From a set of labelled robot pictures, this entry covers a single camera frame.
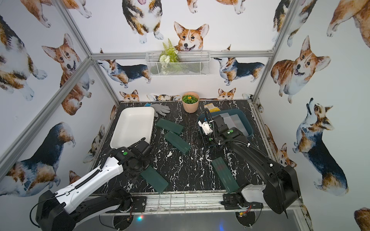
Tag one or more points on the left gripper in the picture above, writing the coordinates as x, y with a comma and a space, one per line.
143, 148

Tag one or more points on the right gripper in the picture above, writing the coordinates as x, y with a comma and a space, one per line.
205, 141

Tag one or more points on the teal storage box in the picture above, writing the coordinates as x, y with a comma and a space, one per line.
245, 121

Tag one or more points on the green pencil case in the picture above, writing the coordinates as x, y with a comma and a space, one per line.
177, 142
169, 126
225, 175
154, 179

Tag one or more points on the white storage tray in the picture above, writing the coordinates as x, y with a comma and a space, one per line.
134, 123

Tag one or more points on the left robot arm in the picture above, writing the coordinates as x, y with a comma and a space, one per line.
71, 206

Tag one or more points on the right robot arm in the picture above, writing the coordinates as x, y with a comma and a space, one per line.
280, 186

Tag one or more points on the yellow knit glove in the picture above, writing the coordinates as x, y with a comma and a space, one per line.
211, 108

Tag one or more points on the beige ribbed flower pot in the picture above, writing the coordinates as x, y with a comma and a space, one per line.
190, 102

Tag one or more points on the grey rubber glove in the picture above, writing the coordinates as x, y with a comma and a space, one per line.
159, 109

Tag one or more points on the green fern plant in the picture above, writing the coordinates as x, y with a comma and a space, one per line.
169, 59

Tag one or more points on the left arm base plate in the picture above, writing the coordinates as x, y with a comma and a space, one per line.
136, 204

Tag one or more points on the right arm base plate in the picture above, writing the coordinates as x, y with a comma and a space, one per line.
235, 201

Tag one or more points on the aluminium front rail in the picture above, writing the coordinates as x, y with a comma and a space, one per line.
184, 203

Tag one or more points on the white wire wall basket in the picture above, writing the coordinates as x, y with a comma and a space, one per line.
180, 64

